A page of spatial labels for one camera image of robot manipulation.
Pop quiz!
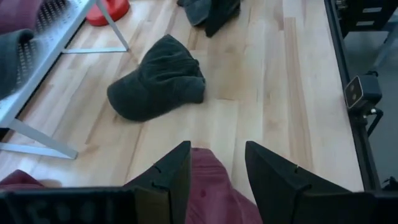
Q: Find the black metal rig frame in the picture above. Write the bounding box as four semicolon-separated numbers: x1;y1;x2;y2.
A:
323;0;384;192

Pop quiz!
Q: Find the red desk lamp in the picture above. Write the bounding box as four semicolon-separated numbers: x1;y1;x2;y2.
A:
86;0;131;27

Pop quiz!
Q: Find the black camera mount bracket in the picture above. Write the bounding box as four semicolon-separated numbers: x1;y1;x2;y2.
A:
357;107;384;138

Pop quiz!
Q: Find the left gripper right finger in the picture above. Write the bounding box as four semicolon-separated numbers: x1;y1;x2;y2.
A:
244;140;353;224

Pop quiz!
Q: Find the black equipment box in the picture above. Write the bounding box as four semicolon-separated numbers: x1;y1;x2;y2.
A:
334;0;398;38

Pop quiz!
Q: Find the dark baseball cap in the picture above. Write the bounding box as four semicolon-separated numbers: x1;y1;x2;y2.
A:
176;0;242;38
0;29;35;100
106;34;206;123

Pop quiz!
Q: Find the maroon baseball cap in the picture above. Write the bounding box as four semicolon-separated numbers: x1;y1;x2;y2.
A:
185;147;264;224
0;0;44;35
0;169;46;190

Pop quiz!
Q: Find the white perforated metal rack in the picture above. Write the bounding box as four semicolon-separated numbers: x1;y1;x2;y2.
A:
0;0;131;160

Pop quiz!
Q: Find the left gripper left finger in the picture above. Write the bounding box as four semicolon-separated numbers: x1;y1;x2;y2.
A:
123;140;193;224

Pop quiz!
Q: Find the black table-level camera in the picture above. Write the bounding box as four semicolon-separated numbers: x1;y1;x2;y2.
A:
343;73;383;110

